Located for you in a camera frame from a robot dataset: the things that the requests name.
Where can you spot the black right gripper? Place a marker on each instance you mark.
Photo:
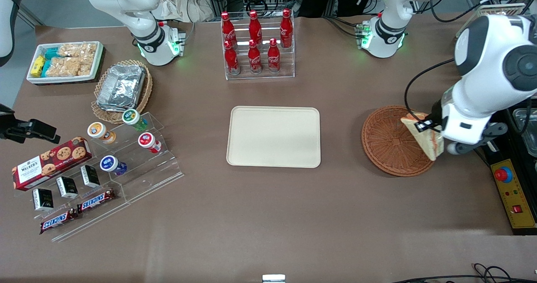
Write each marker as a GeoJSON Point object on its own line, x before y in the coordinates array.
{"type": "Point", "coordinates": [16, 130]}

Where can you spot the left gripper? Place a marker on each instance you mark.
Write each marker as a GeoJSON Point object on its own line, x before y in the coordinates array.
{"type": "Point", "coordinates": [436, 109]}

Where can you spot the triangular sandwich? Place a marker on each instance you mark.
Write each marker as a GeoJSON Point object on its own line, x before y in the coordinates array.
{"type": "Point", "coordinates": [426, 144]}

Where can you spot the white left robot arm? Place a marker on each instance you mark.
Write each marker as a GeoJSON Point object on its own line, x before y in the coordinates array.
{"type": "Point", "coordinates": [482, 56]}

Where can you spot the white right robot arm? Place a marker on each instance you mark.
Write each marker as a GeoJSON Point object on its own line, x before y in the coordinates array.
{"type": "Point", "coordinates": [142, 10]}

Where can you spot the round brown wicker basket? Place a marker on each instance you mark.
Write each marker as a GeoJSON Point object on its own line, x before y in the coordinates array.
{"type": "Point", "coordinates": [386, 142]}

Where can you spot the white rectangular snack tray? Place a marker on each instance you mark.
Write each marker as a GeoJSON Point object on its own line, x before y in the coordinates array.
{"type": "Point", "coordinates": [67, 79]}

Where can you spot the oval light wicker basket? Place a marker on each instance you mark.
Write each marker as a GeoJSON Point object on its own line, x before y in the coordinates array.
{"type": "Point", "coordinates": [142, 96]}

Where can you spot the beige plastic tray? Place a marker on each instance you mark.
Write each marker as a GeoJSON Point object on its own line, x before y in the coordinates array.
{"type": "Point", "coordinates": [273, 137]}

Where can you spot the red Walkers cookie box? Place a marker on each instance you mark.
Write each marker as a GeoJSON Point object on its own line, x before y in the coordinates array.
{"type": "Point", "coordinates": [50, 163]}

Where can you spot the orange lid cup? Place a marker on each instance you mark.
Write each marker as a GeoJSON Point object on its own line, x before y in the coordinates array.
{"type": "Point", "coordinates": [98, 131]}

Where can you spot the small black box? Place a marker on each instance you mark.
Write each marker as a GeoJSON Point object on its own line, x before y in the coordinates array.
{"type": "Point", "coordinates": [67, 187]}
{"type": "Point", "coordinates": [90, 176]}
{"type": "Point", "coordinates": [43, 200]}

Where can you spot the teal snack pack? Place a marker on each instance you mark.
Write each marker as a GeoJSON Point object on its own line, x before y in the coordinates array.
{"type": "Point", "coordinates": [45, 68]}
{"type": "Point", "coordinates": [52, 53]}

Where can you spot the yellow snack pack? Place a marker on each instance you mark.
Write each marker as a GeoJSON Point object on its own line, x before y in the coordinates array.
{"type": "Point", "coordinates": [37, 66]}

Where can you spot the rice cracker snack bag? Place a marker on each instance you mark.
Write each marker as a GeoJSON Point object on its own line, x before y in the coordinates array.
{"type": "Point", "coordinates": [77, 50]}
{"type": "Point", "coordinates": [63, 66]}

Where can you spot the blue lid cup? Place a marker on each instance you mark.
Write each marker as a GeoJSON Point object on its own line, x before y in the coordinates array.
{"type": "Point", "coordinates": [110, 164]}

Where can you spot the Snickers chocolate bar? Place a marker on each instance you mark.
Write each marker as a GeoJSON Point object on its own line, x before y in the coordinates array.
{"type": "Point", "coordinates": [95, 200]}
{"type": "Point", "coordinates": [58, 221]}

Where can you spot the stack of foil containers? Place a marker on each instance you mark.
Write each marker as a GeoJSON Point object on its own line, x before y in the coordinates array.
{"type": "Point", "coordinates": [121, 87]}

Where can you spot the green lid cup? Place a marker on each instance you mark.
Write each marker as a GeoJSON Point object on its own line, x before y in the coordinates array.
{"type": "Point", "coordinates": [132, 117]}

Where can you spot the silver metal container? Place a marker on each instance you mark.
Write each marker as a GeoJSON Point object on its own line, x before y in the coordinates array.
{"type": "Point", "coordinates": [526, 134]}

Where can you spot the red lid cup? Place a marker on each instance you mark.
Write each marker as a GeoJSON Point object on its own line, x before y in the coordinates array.
{"type": "Point", "coordinates": [147, 141]}

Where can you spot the clear acrylic stepped display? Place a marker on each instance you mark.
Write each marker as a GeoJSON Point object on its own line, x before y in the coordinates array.
{"type": "Point", "coordinates": [147, 171]}

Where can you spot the black yellow control box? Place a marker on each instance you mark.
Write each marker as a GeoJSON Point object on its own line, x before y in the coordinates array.
{"type": "Point", "coordinates": [514, 199]}

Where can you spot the red cola bottle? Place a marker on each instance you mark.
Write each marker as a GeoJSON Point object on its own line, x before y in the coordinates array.
{"type": "Point", "coordinates": [228, 27]}
{"type": "Point", "coordinates": [273, 57]}
{"type": "Point", "coordinates": [231, 59]}
{"type": "Point", "coordinates": [286, 29]}
{"type": "Point", "coordinates": [254, 58]}
{"type": "Point", "coordinates": [255, 26]}

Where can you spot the clear acrylic bottle rack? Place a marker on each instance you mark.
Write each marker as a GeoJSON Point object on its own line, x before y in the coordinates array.
{"type": "Point", "coordinates": [260, 76]}

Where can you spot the crumpled beige bag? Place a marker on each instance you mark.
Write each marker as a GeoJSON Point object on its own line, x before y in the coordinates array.
{"type": "Point", "coordinates": [180, 3]}

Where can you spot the small white edge object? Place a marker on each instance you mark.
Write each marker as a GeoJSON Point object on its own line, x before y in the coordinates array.
{"type": "Point", "coordinates": [273, 279]}

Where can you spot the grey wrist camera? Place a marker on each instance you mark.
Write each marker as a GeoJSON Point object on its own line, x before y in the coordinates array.
{"type": "Point", "coordinates": [495, 131]}

